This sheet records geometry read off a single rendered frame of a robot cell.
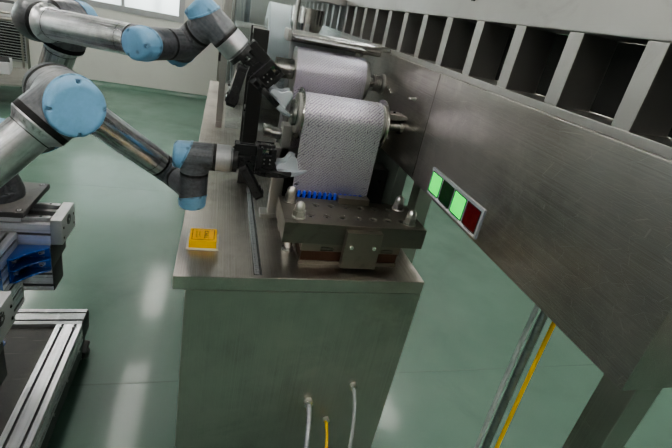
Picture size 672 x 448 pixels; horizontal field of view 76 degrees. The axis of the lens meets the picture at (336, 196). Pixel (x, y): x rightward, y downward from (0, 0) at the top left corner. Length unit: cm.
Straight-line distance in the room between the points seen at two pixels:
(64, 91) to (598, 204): 95
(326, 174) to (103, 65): 593
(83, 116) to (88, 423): 129
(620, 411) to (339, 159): 85
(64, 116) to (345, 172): 72
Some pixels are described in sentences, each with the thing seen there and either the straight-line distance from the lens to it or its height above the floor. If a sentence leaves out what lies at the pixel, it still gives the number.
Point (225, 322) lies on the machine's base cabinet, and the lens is 118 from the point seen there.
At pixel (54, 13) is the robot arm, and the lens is 130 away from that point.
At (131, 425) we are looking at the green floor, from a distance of 196.
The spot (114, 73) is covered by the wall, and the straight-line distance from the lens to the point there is 699.
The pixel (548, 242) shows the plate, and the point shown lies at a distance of 81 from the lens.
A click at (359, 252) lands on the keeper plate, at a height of 96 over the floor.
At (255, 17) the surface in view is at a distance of 219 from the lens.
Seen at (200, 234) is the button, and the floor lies 92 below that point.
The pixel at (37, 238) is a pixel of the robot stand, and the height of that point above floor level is 71.
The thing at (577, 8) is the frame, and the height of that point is 161.
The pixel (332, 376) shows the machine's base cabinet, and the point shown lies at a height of 56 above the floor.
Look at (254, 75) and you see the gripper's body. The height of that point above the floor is 134.
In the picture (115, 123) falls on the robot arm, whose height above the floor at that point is 118.
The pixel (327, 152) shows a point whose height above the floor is 116.
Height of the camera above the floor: 153
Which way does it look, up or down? 23 degrees down
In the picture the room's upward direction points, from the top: 12 degrees clockwise
